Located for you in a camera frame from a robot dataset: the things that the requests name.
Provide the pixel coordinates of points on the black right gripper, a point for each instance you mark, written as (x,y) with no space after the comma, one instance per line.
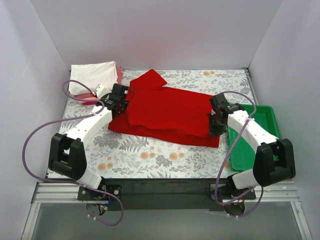
(215,120)

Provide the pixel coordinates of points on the floral patterned table cloth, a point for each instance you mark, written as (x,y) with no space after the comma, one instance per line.
(115,155)

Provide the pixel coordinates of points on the green plastic tray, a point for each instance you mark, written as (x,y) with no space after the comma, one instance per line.
(242,156)

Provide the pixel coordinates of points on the red t shirt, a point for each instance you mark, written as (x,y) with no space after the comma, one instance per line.
(166,113)

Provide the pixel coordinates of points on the folded white t shirt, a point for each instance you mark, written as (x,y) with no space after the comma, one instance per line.
(92,75)

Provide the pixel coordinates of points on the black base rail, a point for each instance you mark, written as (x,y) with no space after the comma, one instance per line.
(162,193)

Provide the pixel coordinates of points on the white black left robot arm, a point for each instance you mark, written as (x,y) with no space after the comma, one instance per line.
(67,155)

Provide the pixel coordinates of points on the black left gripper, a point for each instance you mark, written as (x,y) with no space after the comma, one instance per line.
(121,107)

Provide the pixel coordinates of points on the aluminium frame rail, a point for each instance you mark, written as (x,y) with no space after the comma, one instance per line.
(46,193)

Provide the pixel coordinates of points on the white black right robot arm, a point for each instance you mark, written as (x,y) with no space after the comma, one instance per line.
(274,159)

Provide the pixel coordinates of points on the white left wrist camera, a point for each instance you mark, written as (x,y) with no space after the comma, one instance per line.
(101,91)

